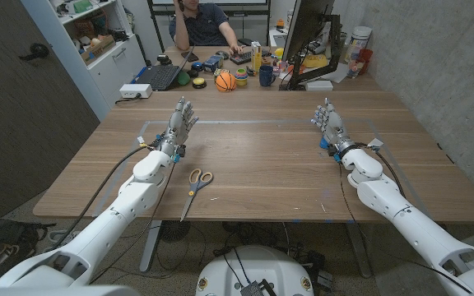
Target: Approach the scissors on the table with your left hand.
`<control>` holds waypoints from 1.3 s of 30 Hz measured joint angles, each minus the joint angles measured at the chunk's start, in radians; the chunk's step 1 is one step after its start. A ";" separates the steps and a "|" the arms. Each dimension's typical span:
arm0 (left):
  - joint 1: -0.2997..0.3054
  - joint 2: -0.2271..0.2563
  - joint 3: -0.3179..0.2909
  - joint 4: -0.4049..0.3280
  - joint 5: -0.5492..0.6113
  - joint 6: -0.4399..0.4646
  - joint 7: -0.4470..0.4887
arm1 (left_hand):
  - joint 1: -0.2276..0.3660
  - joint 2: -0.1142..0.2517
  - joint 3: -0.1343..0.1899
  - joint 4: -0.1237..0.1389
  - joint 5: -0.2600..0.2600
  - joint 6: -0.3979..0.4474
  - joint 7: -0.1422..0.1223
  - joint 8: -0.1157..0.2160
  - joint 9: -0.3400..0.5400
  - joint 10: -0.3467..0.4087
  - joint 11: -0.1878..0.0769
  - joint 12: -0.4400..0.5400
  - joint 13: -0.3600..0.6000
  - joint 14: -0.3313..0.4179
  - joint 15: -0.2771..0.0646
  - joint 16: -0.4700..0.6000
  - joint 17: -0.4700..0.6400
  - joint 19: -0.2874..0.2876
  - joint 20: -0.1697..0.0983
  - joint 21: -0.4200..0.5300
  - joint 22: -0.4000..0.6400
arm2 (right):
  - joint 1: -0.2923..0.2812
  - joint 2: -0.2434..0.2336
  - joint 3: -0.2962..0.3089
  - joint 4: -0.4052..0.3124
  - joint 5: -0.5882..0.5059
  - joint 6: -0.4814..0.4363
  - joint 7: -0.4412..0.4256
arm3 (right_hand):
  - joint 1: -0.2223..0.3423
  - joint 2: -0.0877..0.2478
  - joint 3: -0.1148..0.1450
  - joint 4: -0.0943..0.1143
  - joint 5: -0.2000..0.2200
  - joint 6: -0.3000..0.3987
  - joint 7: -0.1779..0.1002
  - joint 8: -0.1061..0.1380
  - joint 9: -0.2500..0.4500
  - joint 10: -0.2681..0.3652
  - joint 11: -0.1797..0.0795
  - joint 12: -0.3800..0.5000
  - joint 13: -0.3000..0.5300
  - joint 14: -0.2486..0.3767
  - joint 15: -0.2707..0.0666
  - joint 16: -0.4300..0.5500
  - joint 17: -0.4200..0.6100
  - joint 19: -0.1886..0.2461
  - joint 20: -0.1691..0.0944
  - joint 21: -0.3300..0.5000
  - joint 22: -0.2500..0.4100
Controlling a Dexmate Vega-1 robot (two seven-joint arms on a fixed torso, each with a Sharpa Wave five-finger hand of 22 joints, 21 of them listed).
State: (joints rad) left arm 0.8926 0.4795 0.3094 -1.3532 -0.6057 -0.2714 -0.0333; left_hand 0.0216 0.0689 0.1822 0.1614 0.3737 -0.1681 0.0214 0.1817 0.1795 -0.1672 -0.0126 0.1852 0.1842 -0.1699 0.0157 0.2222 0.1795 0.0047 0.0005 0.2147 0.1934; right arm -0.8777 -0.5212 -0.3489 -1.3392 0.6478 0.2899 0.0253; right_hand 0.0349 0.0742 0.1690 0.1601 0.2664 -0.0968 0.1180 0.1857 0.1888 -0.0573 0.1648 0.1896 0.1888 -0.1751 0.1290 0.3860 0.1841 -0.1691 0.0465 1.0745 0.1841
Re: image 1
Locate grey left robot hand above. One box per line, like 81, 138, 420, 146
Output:
154, 96, 200, 158

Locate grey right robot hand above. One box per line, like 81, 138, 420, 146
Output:
310, 97, 357, 160

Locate flat white box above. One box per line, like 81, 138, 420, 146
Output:
304, 80, 334, 92

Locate black laptop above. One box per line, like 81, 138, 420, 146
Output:
135, 44, 197, 92

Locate white power strip box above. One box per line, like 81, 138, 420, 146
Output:
118, 83, 154, 99

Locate orange mini basketball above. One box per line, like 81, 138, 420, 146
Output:
215, 72, 237, 93

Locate yellow bowl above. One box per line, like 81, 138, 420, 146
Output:
301, 53, 329, 69

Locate grey tape outline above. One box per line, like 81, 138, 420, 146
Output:
92, 118, 431, 217

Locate blue box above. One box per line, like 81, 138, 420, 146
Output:
202, 54, 225, 74

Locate colourful stacking cups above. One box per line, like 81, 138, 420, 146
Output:
234, 67, 249, 87

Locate dark blue mug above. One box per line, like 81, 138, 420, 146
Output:
258, 64, 277, 88

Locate white shelf cabinet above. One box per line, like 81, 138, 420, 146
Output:
21, 0, 147, 123

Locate white round canister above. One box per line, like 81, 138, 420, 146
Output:
345, 25, 373, 63

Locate black keypad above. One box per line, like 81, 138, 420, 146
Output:
229, 49, 253, 66

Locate black floor fan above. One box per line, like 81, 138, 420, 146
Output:
159, 220, 192, 243

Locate black computer monitor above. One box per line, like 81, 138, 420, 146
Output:
278, 0, 343, 91

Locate person in dark shirt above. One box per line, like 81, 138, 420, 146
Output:
168, 0, 244, 57

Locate cardboard box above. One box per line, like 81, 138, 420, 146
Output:
79, 35, 117, 66

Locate grey table leg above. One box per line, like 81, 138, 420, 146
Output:
139, 220, 163, 273
346, 221, 373, 279

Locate dark wood door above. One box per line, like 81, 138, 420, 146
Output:
0, 0, 100, 217

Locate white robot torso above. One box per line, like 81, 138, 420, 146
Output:
195, 245, 315, 296

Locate black backpack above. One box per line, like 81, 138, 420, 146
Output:
0, 204, 57, 284

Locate yellow-handled scissors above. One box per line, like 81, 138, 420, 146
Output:
179, 168, 215, 223

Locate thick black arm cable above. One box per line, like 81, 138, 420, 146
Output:
49, 144, 158, 252
355, 141, 407, 199

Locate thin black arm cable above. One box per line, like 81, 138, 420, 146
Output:
337, 160, 474, 295
90, 160, 178, 285

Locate black door handle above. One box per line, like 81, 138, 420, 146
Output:
18, 43, 50, 62

